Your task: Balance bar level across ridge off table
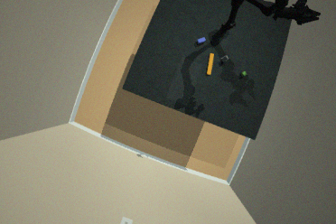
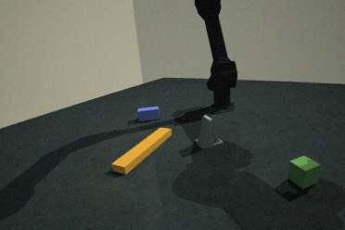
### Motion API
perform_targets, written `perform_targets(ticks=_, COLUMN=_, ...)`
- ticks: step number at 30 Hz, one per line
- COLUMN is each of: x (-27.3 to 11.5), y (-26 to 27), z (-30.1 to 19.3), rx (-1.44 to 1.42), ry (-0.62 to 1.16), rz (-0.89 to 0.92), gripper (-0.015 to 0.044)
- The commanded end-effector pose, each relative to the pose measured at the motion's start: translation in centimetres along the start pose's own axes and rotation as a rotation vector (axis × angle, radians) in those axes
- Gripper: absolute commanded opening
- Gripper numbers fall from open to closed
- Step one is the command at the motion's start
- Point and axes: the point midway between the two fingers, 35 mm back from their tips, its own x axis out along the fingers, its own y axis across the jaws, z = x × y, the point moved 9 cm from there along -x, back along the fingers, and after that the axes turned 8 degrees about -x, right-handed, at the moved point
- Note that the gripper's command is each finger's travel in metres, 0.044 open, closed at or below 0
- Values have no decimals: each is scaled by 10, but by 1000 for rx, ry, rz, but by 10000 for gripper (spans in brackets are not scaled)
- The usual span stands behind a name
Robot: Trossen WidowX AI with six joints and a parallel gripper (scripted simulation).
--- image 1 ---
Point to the blue rectangular block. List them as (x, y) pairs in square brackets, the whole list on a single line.
[(201, 40)]

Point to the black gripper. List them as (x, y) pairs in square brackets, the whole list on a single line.
[(302, 14)]

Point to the yellow bar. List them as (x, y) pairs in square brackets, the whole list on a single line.
[(210, 64)]

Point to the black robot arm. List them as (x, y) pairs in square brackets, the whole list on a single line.
[(267, 8)]

